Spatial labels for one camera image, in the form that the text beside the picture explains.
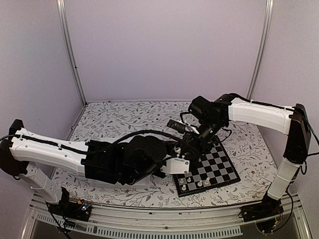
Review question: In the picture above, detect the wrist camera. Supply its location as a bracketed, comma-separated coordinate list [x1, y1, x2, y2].
[166, 119, 199, 134]
[160, 156, 190, 175]

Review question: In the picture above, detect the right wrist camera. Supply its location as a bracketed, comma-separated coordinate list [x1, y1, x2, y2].
[166, 119, 199, 134]

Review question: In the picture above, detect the left aluminium frame post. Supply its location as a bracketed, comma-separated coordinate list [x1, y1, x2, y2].
[56, 0, 87, 106]

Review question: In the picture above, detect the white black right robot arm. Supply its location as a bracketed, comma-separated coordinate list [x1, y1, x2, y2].
[188, 93, 312, 217]

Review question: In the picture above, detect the right aluminium frame post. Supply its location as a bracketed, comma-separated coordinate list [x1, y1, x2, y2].
[246, 0, 274, 100]

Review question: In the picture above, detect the aluminium frame post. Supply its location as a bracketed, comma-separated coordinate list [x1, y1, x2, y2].
[246, 0, 274, 100]
[56, 0, 87, 106]

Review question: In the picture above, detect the white plastic tray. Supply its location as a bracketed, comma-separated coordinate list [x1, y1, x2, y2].
[105, 176, 151, 189]

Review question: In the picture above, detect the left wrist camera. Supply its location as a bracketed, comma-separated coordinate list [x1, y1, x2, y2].
[160, 156, 190, 175]

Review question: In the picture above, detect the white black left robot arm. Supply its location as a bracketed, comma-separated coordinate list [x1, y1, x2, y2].
[0, 119, 176, 216]

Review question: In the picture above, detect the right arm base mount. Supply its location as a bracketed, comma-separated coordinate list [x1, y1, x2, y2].
[238, 195, 284, 234]

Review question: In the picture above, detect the floral patterned table mat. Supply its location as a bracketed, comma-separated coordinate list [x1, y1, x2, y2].
[48, 101, 286, 209]

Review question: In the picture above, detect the aluminium front rail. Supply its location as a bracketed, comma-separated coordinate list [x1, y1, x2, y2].
[21, 194, 315, 239]

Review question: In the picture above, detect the black white chessboard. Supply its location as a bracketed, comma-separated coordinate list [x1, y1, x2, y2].
[173, 136, 241, 197]

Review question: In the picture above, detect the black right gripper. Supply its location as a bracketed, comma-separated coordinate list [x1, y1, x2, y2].
[178, 118, 225, 159]

